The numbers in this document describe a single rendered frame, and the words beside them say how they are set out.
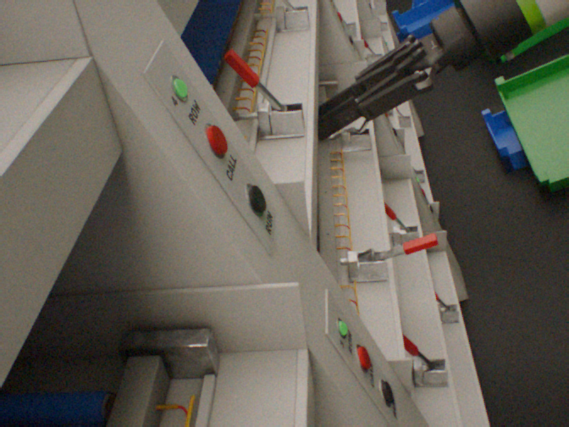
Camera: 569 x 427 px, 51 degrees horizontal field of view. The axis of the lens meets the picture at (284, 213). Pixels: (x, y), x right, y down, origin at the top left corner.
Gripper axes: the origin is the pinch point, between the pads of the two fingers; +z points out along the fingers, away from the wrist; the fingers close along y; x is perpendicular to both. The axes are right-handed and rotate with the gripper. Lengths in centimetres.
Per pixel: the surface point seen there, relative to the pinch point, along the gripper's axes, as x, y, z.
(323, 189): -1.7, -13.8, 3.1
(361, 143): -5.4, -1.1, -0.7
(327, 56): 1.4, 17.9, 0.3
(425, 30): -51, 135, -6
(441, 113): -62, 96, 0
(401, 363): -3.0, -42.7, -3.7
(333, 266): -2.1, -28.0, 2.2
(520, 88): -51, 68, -23
